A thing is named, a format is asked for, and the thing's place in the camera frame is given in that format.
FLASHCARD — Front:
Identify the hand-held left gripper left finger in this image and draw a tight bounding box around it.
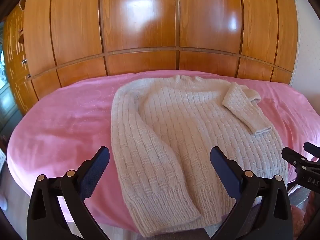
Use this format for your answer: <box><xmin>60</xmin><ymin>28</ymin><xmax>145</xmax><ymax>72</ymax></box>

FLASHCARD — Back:
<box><xmin>26</xmin><ymin>146</ymin><xmax>110</xmax><ymax>240</ymax></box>

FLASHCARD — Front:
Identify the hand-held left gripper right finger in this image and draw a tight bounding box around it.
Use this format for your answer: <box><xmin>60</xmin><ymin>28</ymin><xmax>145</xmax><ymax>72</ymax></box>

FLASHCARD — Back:
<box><xmin>210</xmin><ymin>146</ymin><xmax>293</xmax><ymax>240</ymax></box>

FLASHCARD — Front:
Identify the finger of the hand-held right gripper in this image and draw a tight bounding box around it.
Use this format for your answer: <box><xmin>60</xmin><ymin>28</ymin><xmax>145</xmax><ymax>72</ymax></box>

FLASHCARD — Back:
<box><xmin>303</xmin><ymin>142</ymin><xmax>320</xmax><ymax>156</ymax></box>
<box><xmin>281</xmin><ymin>147</ymin><xmax>308</xmax><ymax>167</ymax></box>

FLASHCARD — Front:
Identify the white knit sweater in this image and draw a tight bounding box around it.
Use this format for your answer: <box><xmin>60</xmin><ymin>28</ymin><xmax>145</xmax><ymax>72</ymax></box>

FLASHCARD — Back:
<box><xmin>110</xmin><ymin>74</ymin><xmax>289</xmax><ymax>237</ymax></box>

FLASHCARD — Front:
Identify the person's red patterned clothing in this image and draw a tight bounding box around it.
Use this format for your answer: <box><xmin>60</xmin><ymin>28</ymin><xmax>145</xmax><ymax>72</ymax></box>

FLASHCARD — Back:
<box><xmin>291</xmin><ymin>192</ymin><xmax>320</xmax><ymax>240</ymax></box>

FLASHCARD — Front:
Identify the pink blanket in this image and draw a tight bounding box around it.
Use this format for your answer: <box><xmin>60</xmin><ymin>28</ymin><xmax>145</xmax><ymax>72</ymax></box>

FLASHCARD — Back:
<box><xmin>7</xmin><ymin>70</ymin><xmax>320</xmax><ymax>233</ymax></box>

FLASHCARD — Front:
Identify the white bed sheet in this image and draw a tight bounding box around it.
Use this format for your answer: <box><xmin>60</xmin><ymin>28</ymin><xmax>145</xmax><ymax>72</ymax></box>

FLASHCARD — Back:
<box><xmin>0</xmin><ymin>165</ymin><xmax>28</xmax><ymax>212</ymax></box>

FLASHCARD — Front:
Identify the wooden lattice door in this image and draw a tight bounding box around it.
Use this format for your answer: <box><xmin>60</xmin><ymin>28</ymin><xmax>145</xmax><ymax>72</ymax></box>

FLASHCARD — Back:
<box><xmin>4</xmin><ymin>5</ymin><xmax>38</xmax><ymax>117</ymax></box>

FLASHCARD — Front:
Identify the wooden wardrobe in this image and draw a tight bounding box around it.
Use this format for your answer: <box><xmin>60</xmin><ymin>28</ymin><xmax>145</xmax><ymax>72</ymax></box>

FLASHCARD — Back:
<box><xmin>19</xmin><ymin>0</ymin><xmax>299</xmax><ymax>98</ymax></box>

